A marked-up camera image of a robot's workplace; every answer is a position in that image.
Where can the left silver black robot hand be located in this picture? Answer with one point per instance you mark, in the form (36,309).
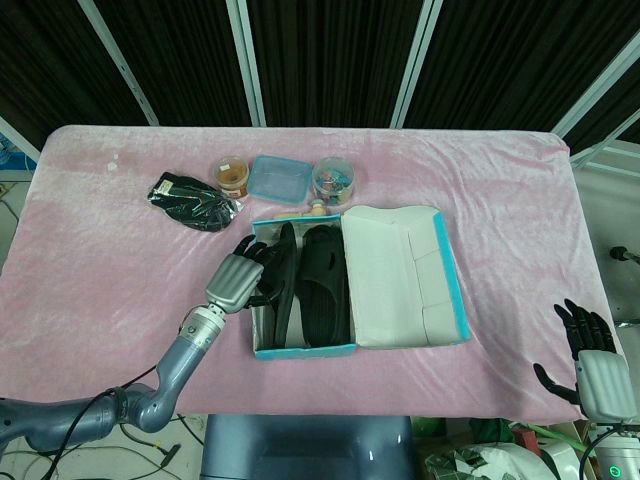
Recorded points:
(235,282)

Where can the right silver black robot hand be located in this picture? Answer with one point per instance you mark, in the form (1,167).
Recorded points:
(600,385)

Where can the black rubber slipper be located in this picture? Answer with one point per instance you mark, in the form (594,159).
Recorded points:
(325,295)
(286,300)

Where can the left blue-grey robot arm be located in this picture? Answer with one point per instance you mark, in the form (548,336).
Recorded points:
(175,355)

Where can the blue cardboard shoe box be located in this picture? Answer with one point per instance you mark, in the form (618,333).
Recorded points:
(400,280)

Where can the black gloves in plastic bag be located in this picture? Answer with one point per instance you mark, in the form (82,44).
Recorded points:
(197,205)

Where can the clear jar with orange contents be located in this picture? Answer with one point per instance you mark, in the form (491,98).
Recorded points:
(231,177)

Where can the wooden massage roller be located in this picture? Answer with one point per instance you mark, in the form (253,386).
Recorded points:
(317,209)

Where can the blue lidded food container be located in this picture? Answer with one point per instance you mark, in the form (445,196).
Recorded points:
(277,180)

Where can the pink velvet tablecloth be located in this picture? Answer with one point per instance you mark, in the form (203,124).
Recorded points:
(125,300)

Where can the clear jar with colourful clips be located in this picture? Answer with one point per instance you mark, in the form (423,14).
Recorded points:
(332,180)

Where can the white bag with green print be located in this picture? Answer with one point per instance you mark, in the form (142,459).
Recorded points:
(480,462)

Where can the dark blue robot torso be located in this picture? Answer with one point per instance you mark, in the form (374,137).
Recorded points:
(305,445)

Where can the black curtain panel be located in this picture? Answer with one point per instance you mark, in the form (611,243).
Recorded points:
(185,60)
(515,60)
(330,60)
(50,60)

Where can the white partition post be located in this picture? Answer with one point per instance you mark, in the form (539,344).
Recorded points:
(415,60)
(246,60)
(595,85)
(120,60)
(17,137)

